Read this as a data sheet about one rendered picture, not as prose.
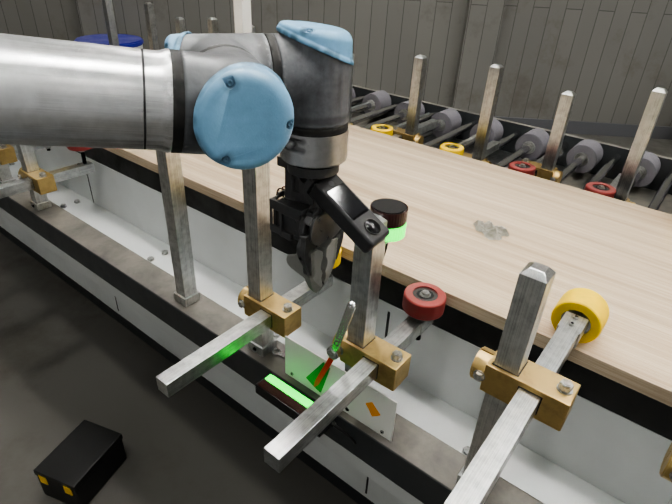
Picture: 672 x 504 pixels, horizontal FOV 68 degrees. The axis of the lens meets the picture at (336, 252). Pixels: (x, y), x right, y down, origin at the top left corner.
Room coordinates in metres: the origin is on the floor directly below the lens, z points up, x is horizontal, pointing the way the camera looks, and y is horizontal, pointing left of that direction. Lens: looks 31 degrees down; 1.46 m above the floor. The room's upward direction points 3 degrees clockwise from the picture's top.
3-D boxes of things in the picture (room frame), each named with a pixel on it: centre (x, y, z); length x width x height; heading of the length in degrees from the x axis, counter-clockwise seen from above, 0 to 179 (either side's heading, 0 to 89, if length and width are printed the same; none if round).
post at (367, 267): (0.67, -0.05, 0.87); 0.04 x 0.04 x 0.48; 53
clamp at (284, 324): (0.81, 0.13, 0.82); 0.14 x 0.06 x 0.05; 53
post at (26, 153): (1.42, 0.95, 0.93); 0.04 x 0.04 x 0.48; 53
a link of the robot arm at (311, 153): (0.64, 0.04, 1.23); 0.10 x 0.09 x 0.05; 143
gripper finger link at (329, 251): (0.66, 0.03, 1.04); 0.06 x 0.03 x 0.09; 53
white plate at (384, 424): (0.67, -0.01, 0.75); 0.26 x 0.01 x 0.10; 53
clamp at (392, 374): (0.66, -0.07, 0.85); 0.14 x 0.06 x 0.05; 53
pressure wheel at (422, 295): (0.77, -0.17, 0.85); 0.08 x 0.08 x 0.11
